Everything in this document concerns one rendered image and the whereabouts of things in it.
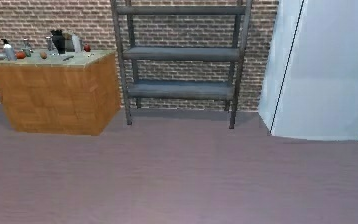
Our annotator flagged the pale blue fridge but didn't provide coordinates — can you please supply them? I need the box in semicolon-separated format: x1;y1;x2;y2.
257;0;358;142

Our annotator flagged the grey salt shaker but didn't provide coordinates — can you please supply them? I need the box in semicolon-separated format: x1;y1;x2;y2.
45;36;55;53

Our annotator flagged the black vase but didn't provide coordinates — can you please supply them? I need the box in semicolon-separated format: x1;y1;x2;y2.
50;29;67;55

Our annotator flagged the wooden kitchen counter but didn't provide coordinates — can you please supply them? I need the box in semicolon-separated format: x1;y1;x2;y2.
0;49;122;137

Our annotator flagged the clear glass bottle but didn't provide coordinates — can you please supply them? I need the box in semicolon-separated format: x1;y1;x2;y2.
22;37;33;58

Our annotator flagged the grey spray bottle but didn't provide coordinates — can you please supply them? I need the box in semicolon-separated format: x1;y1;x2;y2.
1;38;18;62

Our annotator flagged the dark grey metal shelf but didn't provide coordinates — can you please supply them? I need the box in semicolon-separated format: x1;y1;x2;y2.
110;0;254;130

